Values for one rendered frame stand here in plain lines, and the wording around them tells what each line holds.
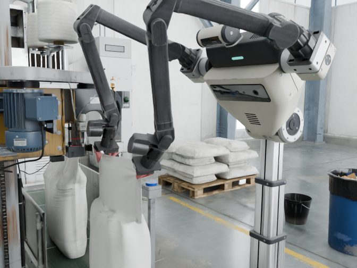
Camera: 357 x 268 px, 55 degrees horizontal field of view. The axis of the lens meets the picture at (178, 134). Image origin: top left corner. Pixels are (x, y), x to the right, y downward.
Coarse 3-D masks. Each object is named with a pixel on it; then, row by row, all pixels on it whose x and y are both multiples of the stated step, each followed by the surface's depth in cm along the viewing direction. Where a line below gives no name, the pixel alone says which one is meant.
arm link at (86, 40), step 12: (84, 24) 127; (84, 36) 129; (84, 48) 133; (96, 48) 135; (96, 60) 137; (96, 72) 139; (96, 84) 141; (108, 84) 144; (108, 96) 144; (108, 108) 146; (108, 120) 147
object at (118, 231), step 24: (120, 168) 137; (120, 192) 139; (96, 216) 152; (120, 216) 138; (96, 240) 152; (120, 240) 134; (144, 240) 137; (96, 264) 152; (120, 264) 135; (144, 264) 138
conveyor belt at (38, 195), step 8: (32, 192) 318; (40, 192) 318; (40, 200) 295; (88, 232) 230; (48, 240) 217; (88, 240) 218; (48, 248) 206; (56, 248) 206; (88, 248) 207; (48, 256) 196; (56, 256) 196; (64, 256) 196; (88, 256) 197; (48, 264) 187; (56, 264) 187; (64, 264) 187; (72, 264) 187; (80, 264) 188; (88, 264) 188
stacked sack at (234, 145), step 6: (210, 138) 521; (216, 138) 521; (222, 138) 527; (216, 144) 494; (222, 144) 487; (228, 144) 479; (234, 144) 482; (240, 144) 489; (246, 144) 497; (234, 150) 479; (240, 150) 487
